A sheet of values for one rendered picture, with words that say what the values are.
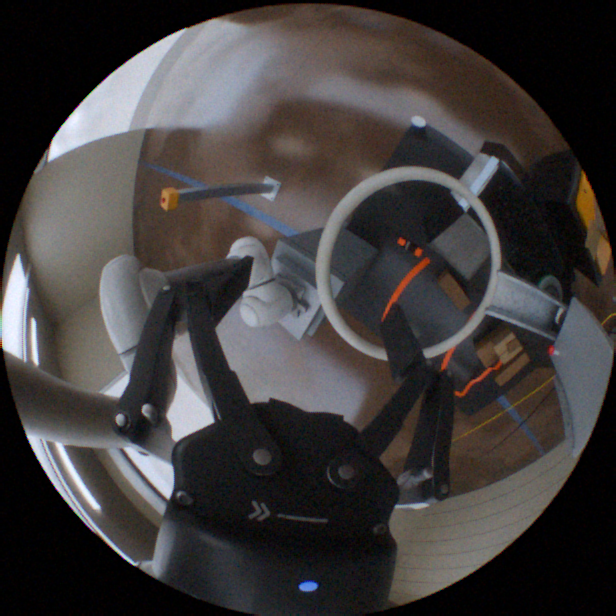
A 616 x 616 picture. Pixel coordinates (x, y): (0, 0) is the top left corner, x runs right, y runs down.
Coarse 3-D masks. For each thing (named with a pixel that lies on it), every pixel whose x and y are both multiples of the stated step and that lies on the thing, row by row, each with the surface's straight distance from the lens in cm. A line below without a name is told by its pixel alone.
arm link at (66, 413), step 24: (24, 384) 17; (48, 384) 19; (72, 384) 22; (168, 384) 40; (24, 408) 17; (48, 408) 18; (72, 408) 19; (96, 408) 21; (168, 408) 36; (48, 432) 18; (72, 432) 19; (96, 432) 21
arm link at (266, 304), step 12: (252, 288) 89; (264, 288) 87; (276, 288) 91; (252, 300) 86; (264, 300) 86; (276, 300) 90; (288, 300) 95; (252, 312) 85; (264, 312) 86; (276, 312) 89; (288, 312) 98; (252, 324) 89; (264, 324) 89
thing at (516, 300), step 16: (496, 272) 60; (512, 288) 67; (528, 288) 65; (496, 304) 67; (512, 304) 69; (528, 304) 73; (544, 304) 77; (560, 304) 77; (512, 320) 66; (528, 320) 75; (544, 320) 80
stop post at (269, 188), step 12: (264, 180) 217; (168, 192) 142; (180, 192) 147; (192, 192) 150; (204, 192) 156; (216, 192) 163; (228, 192) 171; (240, 192) 180; (252, 192) 190; (264, 192) 203; (276, 192) 207; (168, 204) 142
